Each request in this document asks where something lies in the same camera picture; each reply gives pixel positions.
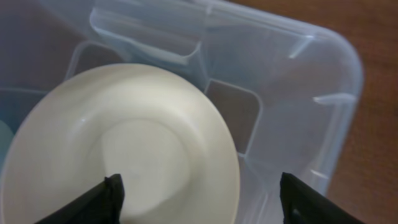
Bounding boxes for clear plastic storage bin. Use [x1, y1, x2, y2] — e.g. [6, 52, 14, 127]
[1, 0, 363, 223]

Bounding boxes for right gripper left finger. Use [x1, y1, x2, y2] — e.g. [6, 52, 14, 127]
[37, 174, 125, 224]

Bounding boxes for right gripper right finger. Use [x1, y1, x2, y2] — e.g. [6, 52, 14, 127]
[280, 172, 364, 224]

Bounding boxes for beige plate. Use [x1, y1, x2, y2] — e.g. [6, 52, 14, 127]
[1, 63, 240, 223]

